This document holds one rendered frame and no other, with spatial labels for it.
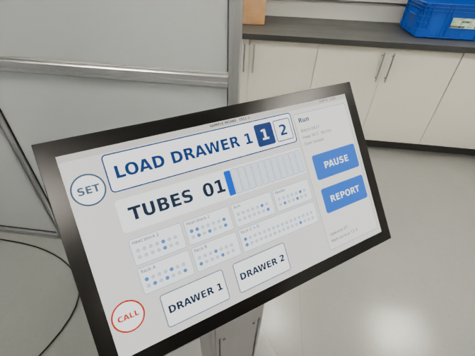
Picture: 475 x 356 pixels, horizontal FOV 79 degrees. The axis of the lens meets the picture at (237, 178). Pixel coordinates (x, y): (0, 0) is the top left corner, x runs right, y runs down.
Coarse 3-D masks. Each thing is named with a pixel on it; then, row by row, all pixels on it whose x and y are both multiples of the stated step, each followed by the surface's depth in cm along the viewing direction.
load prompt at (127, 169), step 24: (264, 120) 47; (288, 120) 48; (168, 144) 40; (192, 144) 42; (216, 144) 43; (240, 144) 45; (264, 144) 46; (120, 168) 38; (144, 168) 39; (168, 168) 40; (192, 168) 42
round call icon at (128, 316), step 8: (136, 296) 38; (112, 304) 37; (120, 304) 37; (128, 304) 37; (136, 304) 38; (112, 312) 36; (120, 312) 37; (128, 312) 37; (136, 312) 38; (144, 312) 38; (112, 320) 36; (120, 320) 37; (128, 320) 37; (136, 320) 37; (144, 320) 38; (112, 328) 36; (120, 328) 37; (128, 328) 37; (136, 328) 37; (120, 336) 37
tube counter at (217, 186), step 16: (256, 160) 45; (272, 160) 47; (288, 160) 48; (208, 176) 42; (224, 176) 43; (240, 176) 44; (256, 176) 45; (272, 176) 46; (288, 176) 48; (208, 192) 42; (224, 192) 43; (240, 192) 44
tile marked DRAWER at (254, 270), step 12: (264, 252) 45; (276, 252) 46; (240, 264) 43; (252, 264) 44; (264, 264) 45; (276, 264) 46; (288, 264) 46; (240, 276) 43; (252, 276) 44; (264, 276) 45; (276, 276) 46; (240, 288) 43
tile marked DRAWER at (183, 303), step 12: (204, 276) 41; (216, 276) 42; (180, 288) 40; (192, 288) 40; (204, 288) 41; (216, 288) 42; (168, 300) 39; (180, 300) 40; (192, 300) 40; (204, 300) 41; (216, 300) 42; (168, 312) 39; (180, 312) 40; (192, 312) 40; (168, 324) 39
